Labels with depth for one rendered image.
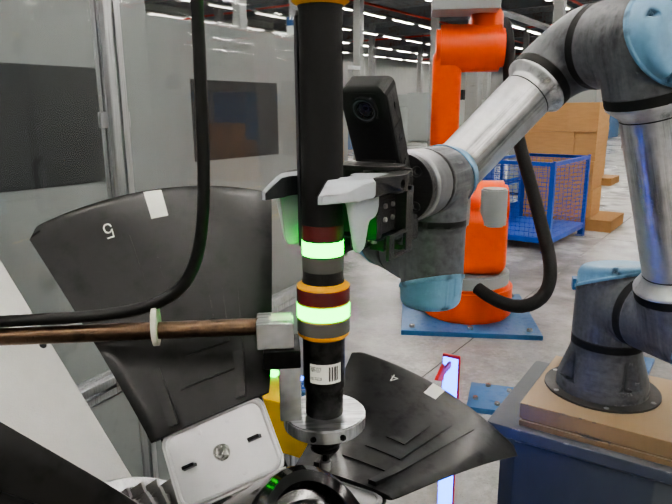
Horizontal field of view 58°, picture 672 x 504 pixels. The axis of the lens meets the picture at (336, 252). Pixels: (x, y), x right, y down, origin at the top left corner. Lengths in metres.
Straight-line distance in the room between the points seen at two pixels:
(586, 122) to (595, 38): 7.45
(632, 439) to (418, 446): 0.49
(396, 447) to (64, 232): 0.38
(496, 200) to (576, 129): 4.25
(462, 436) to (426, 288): 0.17
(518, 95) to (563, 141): 7.50
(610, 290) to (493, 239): 3.25
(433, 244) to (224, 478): 0.34
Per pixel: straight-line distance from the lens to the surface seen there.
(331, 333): 0.48
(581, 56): 0.89
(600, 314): 1.07
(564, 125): 8.41
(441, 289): 0.71
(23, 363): 0.74
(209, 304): 0.55
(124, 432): 1.39
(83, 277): 0.58
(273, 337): 0.49
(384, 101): 0.53
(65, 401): 0.73
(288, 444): 1.01
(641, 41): 0.82
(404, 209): 0.55
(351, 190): 0.44
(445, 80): 4.39
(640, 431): 1.07
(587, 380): 1.11
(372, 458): 0.62
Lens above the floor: 1.52
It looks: 13 degrees down
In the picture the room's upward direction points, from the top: straight up
